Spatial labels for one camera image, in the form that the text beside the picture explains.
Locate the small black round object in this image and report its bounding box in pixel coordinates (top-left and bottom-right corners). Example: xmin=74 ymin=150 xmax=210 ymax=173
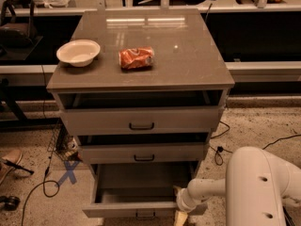
xmin=0 ymin=196 xmax=20 ymax=211

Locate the blue tape cross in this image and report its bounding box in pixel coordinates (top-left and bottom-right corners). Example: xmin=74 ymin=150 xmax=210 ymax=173
xmin=56 ymin=161 xmax=79 ymax=187

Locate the grey drawer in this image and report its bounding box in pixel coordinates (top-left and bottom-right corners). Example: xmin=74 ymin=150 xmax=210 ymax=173
xmin=83 ymin=161 xmax=198 ymax=220
xmin=61 ymin=91 xmax=224 ymax=136
xmin=79 ymin=133 xmax=209 ymax=164

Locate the black chair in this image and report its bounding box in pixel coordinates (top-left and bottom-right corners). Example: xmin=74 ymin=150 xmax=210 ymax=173
xmin=0 ymin=0 xmax=42 ymax=61

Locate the black floor cable left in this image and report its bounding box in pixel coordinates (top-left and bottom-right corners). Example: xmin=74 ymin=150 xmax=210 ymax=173
xmin=20 ymin=63 xmax=61 ymax=226

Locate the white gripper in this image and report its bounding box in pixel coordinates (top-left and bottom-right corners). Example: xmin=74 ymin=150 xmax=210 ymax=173
xmin=173 ymin=186 xmax=200 ymax=226

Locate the black floor cable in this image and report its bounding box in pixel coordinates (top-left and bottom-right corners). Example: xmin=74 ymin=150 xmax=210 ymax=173
xmin=20 ymin=63 xmax=61 ymax=226
xmin=209 ymin=120 xmax=301 ymax=167

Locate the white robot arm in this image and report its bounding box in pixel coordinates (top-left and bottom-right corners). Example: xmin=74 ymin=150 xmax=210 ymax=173
xmin=174 ymin=147 xmax=301 ymax=226

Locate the wire mesh basket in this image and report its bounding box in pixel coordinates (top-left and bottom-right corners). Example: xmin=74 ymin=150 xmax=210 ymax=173
xmin=47 ymin=121 xmax=78 ymax=161

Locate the white paper bowl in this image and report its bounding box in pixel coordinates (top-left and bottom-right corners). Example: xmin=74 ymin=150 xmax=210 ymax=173
xmin=56 ymin=40 xmax=101 ymax=68

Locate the crushed orange soda can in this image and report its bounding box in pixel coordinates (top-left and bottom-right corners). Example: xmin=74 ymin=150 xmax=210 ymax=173
xmin=119 ymin=46 xmax=154 ymax=70

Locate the black metal stand leg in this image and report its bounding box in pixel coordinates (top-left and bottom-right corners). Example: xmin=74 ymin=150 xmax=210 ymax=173
xmin=283 ymin=208 xmax=295 ymax=226

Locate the black floor cable right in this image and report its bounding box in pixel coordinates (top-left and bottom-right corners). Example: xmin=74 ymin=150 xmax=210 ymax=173
xmin=209 ymin=120 xmax=301 ymax=167

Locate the grey drawer cabinet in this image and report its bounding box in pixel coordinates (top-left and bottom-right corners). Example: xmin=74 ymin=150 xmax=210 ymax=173
xmin=46 ymin=8 xmax=235 ymax=190

